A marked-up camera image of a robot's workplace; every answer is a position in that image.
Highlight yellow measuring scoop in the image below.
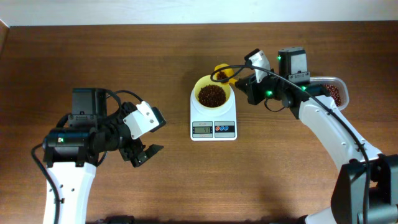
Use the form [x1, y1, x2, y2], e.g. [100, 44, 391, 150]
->
[213, 68, 237, 84]

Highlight black cable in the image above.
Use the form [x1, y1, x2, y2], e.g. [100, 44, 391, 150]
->
[210, 63, 371, 224]
[30, 89, 144, 224]

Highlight right black cable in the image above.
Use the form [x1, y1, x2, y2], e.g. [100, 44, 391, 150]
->
[210, 63, 371, 224]

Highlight red beans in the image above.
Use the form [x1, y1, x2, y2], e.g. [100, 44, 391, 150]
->
[198, 75, 342, 110]

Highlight white digital kitchen scale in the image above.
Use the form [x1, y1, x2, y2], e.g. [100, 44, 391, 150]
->
[190, 86, 238, 141]

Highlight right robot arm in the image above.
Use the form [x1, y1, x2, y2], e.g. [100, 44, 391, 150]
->
[235, 47, 397, 223]

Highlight clear plastic container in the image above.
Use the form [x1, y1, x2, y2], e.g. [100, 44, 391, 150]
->
[310, 77, 349, 111]

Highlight yellow plastic bowl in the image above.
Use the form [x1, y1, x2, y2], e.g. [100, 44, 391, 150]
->
[193, 75, 231, 109]

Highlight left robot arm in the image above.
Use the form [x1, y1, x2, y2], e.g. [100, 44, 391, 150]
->
[38, 88, 166, 223]

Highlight left black cable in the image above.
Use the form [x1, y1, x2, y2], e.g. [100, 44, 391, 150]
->
[30, 89, 144, 224]

